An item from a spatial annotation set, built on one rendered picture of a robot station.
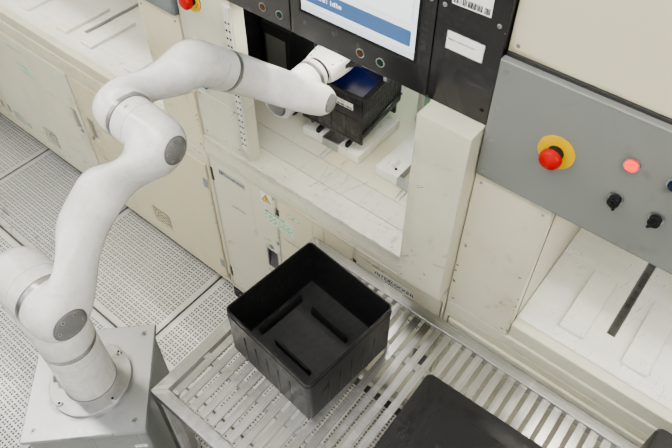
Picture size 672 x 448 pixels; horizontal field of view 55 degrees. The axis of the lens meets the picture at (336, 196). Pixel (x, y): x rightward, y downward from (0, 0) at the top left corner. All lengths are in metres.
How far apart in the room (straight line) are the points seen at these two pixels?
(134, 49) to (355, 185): 1.02
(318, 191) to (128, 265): 1.25
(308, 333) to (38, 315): 0.66
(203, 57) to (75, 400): 0.86
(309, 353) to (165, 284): 1.23
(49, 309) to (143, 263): 1.55
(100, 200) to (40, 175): 2.07
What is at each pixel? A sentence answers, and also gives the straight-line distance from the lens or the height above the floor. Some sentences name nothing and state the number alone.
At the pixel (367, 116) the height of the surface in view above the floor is 1.04.
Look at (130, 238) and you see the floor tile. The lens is 2.96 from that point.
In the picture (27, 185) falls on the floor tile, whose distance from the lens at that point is 3.34.
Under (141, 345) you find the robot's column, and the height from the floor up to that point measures 0.76.
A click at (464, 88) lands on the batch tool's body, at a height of 1.46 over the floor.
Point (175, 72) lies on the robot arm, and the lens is 1.29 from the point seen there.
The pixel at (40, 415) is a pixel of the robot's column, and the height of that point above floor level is 0.76.
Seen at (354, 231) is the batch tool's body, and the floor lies 0.86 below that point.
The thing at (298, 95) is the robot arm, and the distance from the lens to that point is 1.49.
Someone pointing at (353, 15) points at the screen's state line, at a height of 1.51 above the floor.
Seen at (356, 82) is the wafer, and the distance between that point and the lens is 1.86.
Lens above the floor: 2.21
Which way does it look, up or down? 48 degrees down
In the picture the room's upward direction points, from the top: straight up
